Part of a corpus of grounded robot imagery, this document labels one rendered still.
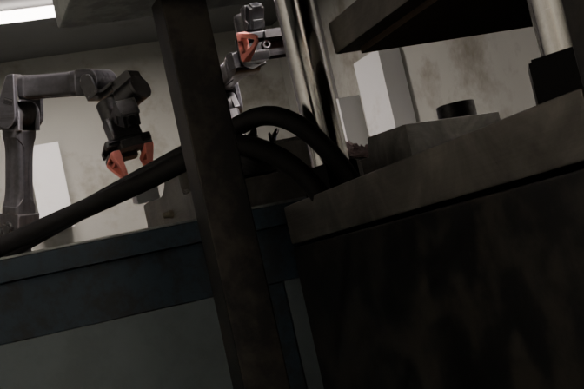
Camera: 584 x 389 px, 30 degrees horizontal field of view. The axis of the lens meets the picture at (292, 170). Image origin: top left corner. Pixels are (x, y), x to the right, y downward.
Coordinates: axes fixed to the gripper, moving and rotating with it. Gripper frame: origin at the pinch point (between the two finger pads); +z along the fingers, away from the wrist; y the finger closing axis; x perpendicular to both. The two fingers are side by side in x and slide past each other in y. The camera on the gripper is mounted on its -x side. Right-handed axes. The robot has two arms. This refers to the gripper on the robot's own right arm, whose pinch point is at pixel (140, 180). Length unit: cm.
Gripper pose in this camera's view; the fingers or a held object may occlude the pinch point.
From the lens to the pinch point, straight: 233.3
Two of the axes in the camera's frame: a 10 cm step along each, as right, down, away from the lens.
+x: -2.8, 4.5, 8.4
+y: 8.7, -2.5, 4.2
